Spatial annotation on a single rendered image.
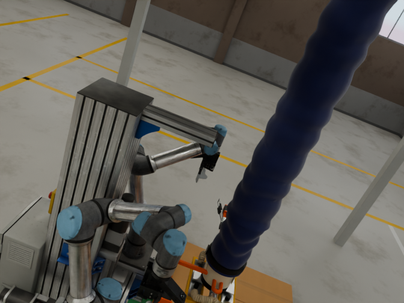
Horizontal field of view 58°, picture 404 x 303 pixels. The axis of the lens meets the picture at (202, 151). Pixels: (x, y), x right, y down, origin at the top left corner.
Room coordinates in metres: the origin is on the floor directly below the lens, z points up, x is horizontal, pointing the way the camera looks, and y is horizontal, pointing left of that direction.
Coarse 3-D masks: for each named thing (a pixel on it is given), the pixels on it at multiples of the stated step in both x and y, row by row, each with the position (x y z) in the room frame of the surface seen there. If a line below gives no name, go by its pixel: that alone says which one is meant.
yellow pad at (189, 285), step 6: (198, 264) 1.69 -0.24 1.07; (204, 264) 1.71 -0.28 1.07; (192, 270) 1.63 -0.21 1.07; (192, 276) 1.58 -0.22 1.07; (192, 282) 1.54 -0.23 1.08; (186, 288) 1.49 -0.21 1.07; (192, 288) 1.50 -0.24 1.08; (198, 288) 1.52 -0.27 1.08; (186, 294) 1.45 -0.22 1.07; (198, 294) 1.48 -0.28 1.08; (186, 300) 1.41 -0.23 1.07; (192, 300) 1.42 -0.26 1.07
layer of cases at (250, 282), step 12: (192, 252) 2.38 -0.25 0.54; (180, 276) 2.08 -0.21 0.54; (240, 276) 2.33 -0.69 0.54; (252, 276) 2.39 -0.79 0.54; (264, 276) 2.44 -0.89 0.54; (204, 288) 2.06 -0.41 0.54; (240, 288) 2.21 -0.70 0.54; (252, 288) 2.26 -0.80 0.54; (264, 288) 2.31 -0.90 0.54; (276, 288) 2.36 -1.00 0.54; (288, 288) 2.42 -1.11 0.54; (240, 300) 2.09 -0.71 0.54; (252, 300) 2.14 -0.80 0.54; (264, 300) 2.18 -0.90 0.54; (276, 300) 2.23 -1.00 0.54; (288, 300) 2.28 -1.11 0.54
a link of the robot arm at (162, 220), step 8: (144, 216) 0.95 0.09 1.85; (152, 216) 0.96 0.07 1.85; (160, 216) 0.98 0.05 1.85; (168, 216) 0.99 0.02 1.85; (136, 224) 0.93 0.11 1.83; (144, 224) 0.92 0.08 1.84; (152, 224) 0.93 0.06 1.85; (160, 224) 0.94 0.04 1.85; (168, 224) 0.97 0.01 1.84; (136, 232) 0.93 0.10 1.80; (144, 232) 0.91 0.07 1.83; (152, 232) 0.91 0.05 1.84; (160, 232) 0.91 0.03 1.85; (152, 240) 0.89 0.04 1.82
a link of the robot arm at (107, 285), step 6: (102, 282) 1.14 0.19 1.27; (108, 282) 1.16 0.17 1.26; (114, 282) 1.17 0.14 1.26; (96, 288) 1.12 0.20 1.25; (102, 288) 1.11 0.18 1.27; (108, 288) 1.13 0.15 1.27; (114, 288) 1.14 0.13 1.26; (120, 288) 1.16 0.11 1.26; (96, 294) 1.08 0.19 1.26; (102, 294) 1.09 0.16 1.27; (108, 294) 1.10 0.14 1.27; (114, 294) 1.11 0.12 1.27; (120, 294) 1.13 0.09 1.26; (102, 300) 1.07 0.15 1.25; (108, 300) 1.09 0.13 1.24; (114, 300) 1.10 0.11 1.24
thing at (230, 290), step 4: (196, 272) 1.59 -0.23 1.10; (200, 272) 1.61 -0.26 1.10; (196, 276) 1.57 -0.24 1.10; (200, 276) 1.58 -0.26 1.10; (196, 280) 1.54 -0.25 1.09; (200, 280) 1.55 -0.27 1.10; (232, 284) 1.62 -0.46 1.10; (228, 288) 1.58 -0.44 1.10; (232, 288) 1.59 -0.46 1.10; (212, 292) 1.46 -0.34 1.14; (228, 292) 1.55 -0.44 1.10; (232, 292) 1.56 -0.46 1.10; (216, 296) 1.45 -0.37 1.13
